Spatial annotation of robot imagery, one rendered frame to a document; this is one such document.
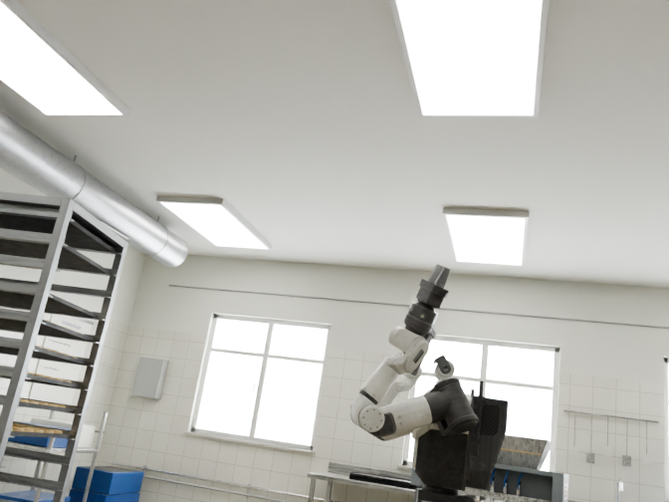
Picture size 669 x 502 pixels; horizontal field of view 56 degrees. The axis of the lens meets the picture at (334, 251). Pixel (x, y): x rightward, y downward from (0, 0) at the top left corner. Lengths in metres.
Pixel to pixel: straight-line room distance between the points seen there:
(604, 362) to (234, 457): 3.77
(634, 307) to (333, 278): 3.01
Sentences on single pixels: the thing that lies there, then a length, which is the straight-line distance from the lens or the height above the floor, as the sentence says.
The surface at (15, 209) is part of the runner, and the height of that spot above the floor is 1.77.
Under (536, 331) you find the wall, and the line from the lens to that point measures 6.55.
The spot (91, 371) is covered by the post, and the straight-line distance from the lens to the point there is 2.64.
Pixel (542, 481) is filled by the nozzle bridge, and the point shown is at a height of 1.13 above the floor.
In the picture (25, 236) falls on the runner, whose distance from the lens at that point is 2.40.
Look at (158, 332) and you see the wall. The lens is 7.54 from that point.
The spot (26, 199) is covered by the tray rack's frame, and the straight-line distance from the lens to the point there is 2.41.
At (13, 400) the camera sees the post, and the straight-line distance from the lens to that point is 2.24.
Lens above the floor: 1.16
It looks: 17 degrees up
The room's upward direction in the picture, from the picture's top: 9 degrees clockwise
